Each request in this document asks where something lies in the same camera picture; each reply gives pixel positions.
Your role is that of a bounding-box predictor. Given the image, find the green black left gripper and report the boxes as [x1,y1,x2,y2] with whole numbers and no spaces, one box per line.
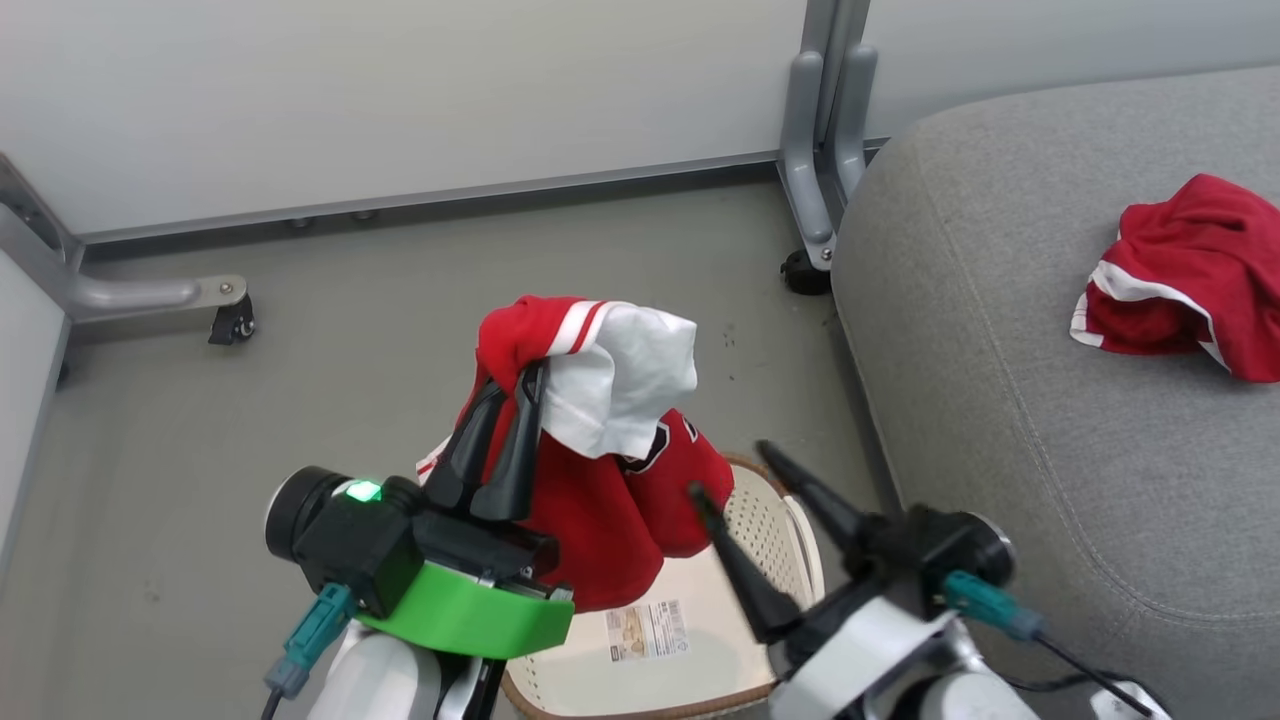
[355,363,577,662]

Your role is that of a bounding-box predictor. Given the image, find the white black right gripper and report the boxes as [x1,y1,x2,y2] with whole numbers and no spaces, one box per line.
[687,440,961,720]

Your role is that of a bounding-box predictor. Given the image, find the red white basketball jersey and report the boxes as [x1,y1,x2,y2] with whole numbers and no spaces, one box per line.
[417,295,737,614]

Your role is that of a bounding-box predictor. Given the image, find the red white-trimmed shorts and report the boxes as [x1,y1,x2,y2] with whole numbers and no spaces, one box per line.
[1069,173,1280,384]

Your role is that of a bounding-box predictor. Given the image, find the grey fabric sofa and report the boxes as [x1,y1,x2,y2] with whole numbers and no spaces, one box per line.
[830,67,1280,720]

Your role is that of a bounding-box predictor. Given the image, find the cream perforated laundry basket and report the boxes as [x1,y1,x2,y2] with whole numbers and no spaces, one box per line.
[499,455,827,720]

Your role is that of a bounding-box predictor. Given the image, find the paper label sticker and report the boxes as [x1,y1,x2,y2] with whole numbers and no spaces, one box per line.
[603,599,692,663]

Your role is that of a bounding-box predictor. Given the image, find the black caster wheel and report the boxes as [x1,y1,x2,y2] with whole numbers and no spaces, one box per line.
[207,295,257,347]
[780,248,834,297]

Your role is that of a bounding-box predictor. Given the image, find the white partition panel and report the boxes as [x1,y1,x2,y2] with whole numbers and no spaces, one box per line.
[0,0,813,243]
[863,0,1280,143]
[0,248,73,576]

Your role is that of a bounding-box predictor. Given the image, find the grey partition leg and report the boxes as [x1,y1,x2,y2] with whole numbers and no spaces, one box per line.
[0,150,250,327]
[777,0,881,273]

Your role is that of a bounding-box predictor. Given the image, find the teal plug right arm cable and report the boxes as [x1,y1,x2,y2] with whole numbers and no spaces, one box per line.
[940,570,1171,719]

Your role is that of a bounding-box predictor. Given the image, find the teal plug arm cable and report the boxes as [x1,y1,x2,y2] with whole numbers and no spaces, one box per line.
[940,570,1171,719]
[260,583,358,720]

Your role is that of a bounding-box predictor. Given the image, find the teal plug left arm cable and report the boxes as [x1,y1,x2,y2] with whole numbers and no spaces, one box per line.
[260,583,358,720]

